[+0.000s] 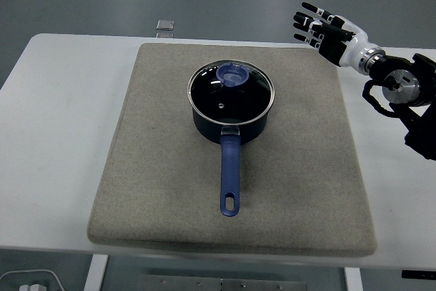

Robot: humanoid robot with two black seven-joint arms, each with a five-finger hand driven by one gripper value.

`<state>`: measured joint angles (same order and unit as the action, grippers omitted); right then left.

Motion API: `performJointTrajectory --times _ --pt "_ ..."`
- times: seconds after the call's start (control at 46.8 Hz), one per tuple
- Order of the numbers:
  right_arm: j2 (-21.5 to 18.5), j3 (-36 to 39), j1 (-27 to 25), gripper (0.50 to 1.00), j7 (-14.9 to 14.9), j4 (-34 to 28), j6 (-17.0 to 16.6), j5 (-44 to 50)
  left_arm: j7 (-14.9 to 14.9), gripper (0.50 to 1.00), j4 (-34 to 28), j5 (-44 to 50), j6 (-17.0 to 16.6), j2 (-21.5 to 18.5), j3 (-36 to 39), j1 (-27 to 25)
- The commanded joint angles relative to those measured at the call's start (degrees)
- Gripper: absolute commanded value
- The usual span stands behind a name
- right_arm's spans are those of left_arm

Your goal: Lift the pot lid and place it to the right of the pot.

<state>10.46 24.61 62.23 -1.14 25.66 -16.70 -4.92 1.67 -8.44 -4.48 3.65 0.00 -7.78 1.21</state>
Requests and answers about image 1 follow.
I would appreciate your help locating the grey metal plate with screws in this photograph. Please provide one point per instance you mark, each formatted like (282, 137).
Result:
(221, 284)

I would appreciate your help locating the white table leg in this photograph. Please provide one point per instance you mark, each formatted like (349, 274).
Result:
(95, 274)
(353, 280)

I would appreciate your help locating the black flat bar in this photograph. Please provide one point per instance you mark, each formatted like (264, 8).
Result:
(419, 274)

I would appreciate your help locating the beige fabric mat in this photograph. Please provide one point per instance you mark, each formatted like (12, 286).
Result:
(163, 168)

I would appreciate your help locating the small silver floor plate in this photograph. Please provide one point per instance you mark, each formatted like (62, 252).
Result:
(165, 24)
(165, 35)

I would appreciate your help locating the glass pot lid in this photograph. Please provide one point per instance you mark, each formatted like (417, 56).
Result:
(235, 103)

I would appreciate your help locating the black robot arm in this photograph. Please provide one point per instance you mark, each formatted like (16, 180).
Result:
(402, 86)

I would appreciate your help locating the white power adapter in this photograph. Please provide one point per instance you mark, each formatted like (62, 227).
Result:
(32, 287)

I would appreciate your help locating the robot hand, white shell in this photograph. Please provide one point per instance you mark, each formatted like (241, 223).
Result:
(352, 45)

